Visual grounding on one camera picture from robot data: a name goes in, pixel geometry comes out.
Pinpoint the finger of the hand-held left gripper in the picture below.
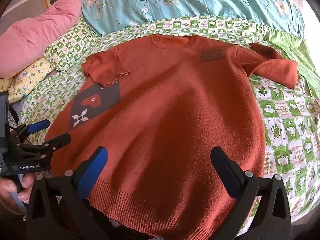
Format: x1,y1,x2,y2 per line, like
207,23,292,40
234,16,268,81
16,133,72,155
10,119,50,140

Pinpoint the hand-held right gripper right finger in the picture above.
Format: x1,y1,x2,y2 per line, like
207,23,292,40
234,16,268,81
210,147,292,240

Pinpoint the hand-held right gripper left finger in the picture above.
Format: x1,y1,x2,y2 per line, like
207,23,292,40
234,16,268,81
25,146,108,240

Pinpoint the orange knit sweater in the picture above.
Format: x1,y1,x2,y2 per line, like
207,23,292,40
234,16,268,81
44,34,298,240

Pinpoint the person's left hand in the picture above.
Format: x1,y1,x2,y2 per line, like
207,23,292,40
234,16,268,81
0,174,36,214

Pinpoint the yellow printed pillow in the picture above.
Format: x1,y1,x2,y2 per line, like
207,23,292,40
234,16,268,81
0,56,55,103

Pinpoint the green checked bedsheet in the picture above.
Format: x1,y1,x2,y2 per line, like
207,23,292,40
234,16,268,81
19,15,320,230

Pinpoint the green checked pillow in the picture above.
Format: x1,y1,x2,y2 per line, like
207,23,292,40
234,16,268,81
44,21,100,72

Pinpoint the pink quilt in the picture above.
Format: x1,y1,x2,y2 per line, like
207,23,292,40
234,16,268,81
0,0,93,79

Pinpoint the plain green cloth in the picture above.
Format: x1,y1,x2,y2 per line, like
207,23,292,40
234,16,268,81
265,29,320,98

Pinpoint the teal floral quilt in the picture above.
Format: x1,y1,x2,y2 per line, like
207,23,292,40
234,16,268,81
81,0,307,37

